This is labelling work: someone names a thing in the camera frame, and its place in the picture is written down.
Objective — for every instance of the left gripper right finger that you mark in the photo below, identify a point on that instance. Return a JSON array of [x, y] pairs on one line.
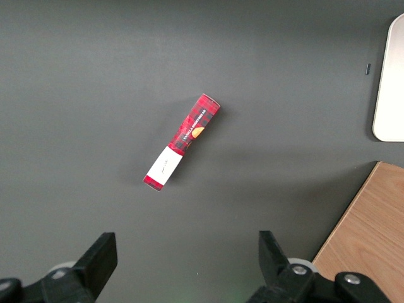
[[277, 274]]

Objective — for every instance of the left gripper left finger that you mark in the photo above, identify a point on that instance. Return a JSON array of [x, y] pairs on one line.
[[85, 271]]

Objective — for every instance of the cream plastic tray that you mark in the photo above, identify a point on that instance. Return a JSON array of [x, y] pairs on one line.
[[393, 94]]

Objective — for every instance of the wooden drawer cabinet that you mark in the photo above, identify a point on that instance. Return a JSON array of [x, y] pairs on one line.
[[372, 227]]

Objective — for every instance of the red tartan shortbread box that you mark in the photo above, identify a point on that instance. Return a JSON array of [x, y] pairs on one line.
[[192, 123]]

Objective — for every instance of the small black table piece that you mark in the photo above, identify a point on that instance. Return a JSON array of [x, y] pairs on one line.
[[368, 69]]

